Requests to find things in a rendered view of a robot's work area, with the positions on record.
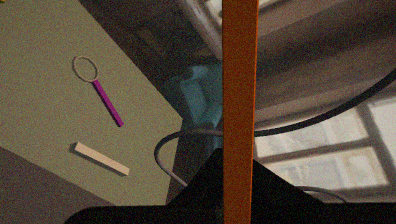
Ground beige rectangular bar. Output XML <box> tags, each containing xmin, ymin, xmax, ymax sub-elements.
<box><xmin>70</xmin><ymin>142</ymin><xmax>129</xmax><ymax>176</ymax></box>

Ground orange bar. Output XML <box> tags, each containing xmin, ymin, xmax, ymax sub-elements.
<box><xmin>222</xmin><ymin>0</ymin><xmax>259</xmax><ymax>224</ymax></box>

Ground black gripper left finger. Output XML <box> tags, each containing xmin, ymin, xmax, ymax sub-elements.
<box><xmin>63</xmin><ymin>148</ymin><xmax>223</xmax><ymax>224</ymax></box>

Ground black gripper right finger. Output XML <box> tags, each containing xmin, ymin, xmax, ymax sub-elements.
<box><xmin>250</xmin><ymin>159</ymin><xmax>396</xmax><ymax>224</ymax></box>

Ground bent wire on two black posts with grey base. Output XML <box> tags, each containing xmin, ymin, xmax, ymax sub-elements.
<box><xmin>0</xmin><ymin>68</ymin><xmax>396</xmax><ymax>224</ymax></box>

